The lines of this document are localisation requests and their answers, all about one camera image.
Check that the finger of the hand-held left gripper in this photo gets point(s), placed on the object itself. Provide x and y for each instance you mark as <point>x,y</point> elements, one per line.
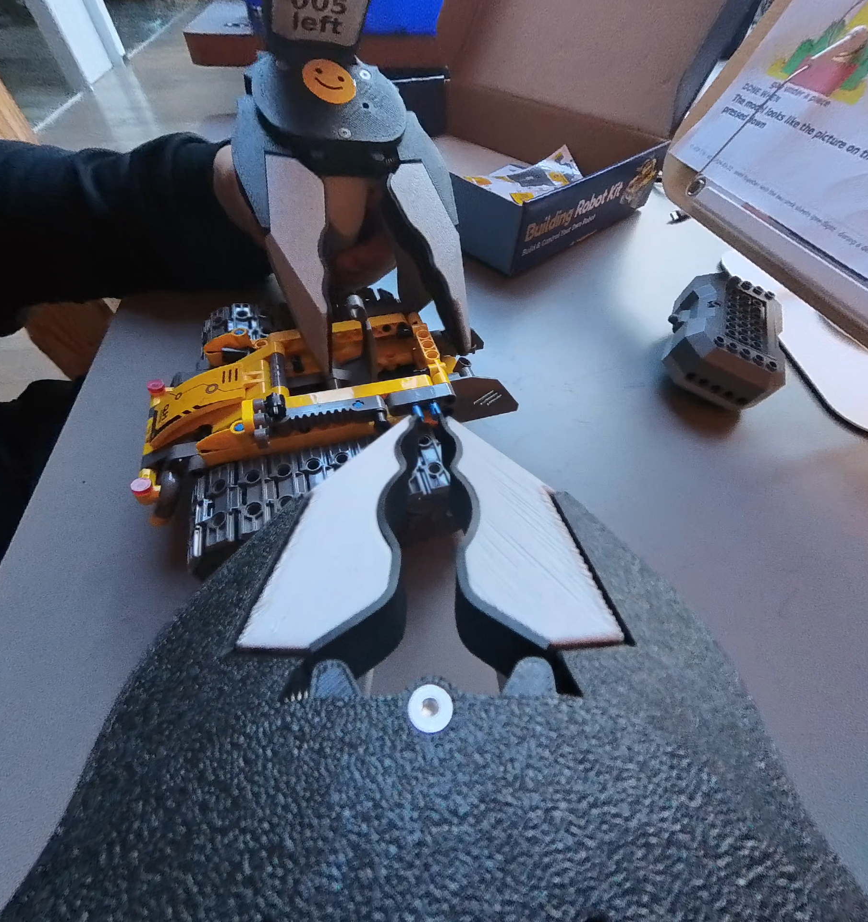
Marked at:
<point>293,238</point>
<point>430,238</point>

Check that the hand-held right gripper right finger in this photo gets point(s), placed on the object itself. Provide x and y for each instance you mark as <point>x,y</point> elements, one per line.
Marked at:
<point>542,569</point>

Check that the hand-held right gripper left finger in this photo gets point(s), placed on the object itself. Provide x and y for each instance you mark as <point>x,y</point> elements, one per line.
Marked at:
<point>326,569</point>

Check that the dark toy piece blue pins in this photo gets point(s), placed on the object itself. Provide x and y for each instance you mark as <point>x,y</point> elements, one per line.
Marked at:
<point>428,475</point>

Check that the yellow toy tracked robot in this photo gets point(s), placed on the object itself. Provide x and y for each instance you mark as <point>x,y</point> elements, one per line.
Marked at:
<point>210,403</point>

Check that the person's left forearm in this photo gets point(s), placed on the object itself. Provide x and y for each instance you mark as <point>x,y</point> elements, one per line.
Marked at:
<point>81,216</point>

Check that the grey desk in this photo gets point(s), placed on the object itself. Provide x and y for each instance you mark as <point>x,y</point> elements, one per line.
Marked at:
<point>657,504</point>

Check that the person's left hand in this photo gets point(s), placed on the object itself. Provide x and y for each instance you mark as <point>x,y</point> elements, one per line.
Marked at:
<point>358,245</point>

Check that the bag of toy parts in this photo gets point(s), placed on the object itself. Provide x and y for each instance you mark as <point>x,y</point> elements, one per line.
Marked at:
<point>527,176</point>

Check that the blue plastic bin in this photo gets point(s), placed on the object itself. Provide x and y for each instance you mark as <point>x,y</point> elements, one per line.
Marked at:
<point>405,14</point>

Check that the dark blue cardboard kit box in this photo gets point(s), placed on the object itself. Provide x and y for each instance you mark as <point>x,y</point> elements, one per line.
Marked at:
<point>585,93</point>

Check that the grey brick battery block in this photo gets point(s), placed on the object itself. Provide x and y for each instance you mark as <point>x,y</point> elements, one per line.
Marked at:
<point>722,346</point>

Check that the printed instruction sheet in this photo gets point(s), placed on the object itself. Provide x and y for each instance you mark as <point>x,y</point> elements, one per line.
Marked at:
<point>801,144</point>

